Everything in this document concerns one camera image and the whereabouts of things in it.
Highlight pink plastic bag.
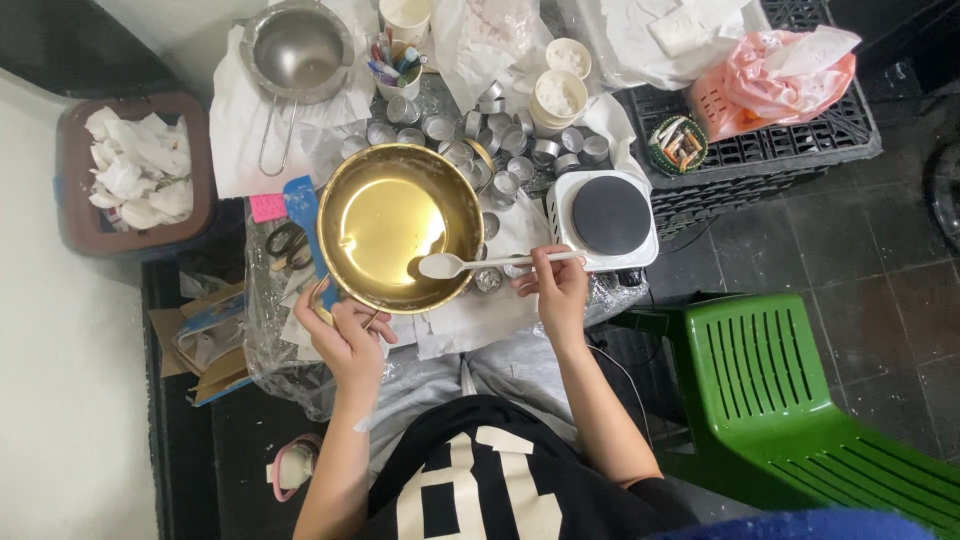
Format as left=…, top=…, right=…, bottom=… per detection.
left=687, top=27, right=862, bottom=144

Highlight grey sweatpants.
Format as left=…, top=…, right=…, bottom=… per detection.
left=352, top=328, right=595, bottom=475

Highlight blue fuzzy fabric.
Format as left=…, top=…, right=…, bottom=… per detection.
left=643, top=508, right=940, bottom=540

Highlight person's left hand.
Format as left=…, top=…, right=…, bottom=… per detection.
left=292, top=281, right=399, bottom=399

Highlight green plastic chair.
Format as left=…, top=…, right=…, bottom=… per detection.
left=609, top=291, right=960, bottom=540

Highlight black plastic crate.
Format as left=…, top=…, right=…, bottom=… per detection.
left=624, top=0, right=884, bottom=243

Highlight black round object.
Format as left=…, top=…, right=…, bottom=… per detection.
left=924, top=141, right=960, bottom=252

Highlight stacked paper cups with wax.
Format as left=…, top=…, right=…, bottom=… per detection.
left=529, top=69, right=591, bottom=138

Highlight small paper cup with wax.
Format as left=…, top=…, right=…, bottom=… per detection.
left=544, top=37, right=594, bottom=81

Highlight clear plastic table sheet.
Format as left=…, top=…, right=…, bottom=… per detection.
left=242, top=198, right=648, bottom=423

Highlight white electric hot plate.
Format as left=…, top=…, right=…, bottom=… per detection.
left=545, top=170, right=661, bottom=273

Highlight small green woven basket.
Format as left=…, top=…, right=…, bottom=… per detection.
left=648, top=114, right=709, bottom=178

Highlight large white paper towel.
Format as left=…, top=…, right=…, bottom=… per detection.
left=208, top=0, right=381, bottom=201

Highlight white wax block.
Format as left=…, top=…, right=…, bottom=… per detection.
left=648, top=5, right=714, bottom=60

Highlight open cardboard box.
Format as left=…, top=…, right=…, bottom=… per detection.
left=147, top=280, right=255, bottom=408

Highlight empty white paper cup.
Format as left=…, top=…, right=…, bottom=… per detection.
left=378, top=0, right=433, bottom=46

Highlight white cup of coloured pens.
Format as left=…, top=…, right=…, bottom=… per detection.
left=366, top=28, right=429, bottom=103

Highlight white plastic bag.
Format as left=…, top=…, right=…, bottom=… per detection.
left=556, top=0, right=775, bottom=93

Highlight pink sticky note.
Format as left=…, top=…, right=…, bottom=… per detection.
left=248, top=192, right=289, bottom=225

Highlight group of metal candle tins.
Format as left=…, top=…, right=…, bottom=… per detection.
left=341, top=78, right=612, bottom=297

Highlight gold metal pot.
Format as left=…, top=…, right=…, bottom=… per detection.
left=309, top=142, right=486, bottom=331

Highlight black handled scissors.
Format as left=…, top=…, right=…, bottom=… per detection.
left=264, top=220, right=314, bottom=272

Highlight white plastic spoon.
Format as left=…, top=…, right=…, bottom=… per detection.
left=417, top=249, right=591, bottom=281

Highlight black jersey shirt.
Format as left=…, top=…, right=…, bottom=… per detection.
left=358, top=394, right=700, bottom=540

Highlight steel pot with wire handle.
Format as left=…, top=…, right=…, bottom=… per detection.
left=239, top=0, right=357, bottom=178

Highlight brown bin of crumpled tissues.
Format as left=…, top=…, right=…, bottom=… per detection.
left=53, top=90, right=219, bottom=261

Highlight clear bag of wax flakes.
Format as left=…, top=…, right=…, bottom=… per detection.
left=430, top=0, right=558, bottom=115

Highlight person's right hand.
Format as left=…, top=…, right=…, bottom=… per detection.
left=510, top=243, right=594, bottom=354

